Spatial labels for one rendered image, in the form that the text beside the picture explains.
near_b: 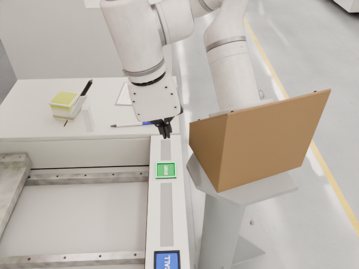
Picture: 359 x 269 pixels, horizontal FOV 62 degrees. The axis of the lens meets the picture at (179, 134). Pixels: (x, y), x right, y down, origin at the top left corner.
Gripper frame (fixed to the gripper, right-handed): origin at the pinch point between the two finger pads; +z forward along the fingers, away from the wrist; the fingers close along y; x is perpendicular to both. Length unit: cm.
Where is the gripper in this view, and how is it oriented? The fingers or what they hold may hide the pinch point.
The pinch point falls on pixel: (165, 128)
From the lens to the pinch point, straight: 72.4
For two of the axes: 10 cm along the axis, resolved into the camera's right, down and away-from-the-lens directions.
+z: 2.1, 7.3, 6.6
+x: -0.4, -6.6, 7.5
